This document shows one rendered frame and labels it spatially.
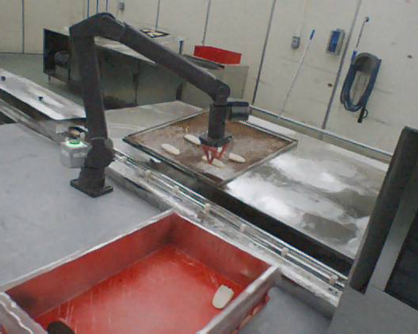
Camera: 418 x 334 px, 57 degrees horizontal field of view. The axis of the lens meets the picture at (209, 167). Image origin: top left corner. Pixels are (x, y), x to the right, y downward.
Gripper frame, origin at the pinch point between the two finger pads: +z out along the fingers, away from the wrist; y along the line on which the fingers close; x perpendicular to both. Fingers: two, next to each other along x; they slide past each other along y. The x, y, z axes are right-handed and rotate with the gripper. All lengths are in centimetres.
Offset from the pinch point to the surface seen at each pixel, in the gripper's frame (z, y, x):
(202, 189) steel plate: 12.5, -2.1, 2.3
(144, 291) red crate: 4, -52, -27
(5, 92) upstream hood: 1, -23, 109
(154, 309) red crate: 3, -54, -32
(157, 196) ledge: 4.8, -24.8, 0.9
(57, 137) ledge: 6, -25, 61
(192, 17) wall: 27, 358, 361
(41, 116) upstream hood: 2, -24, 75
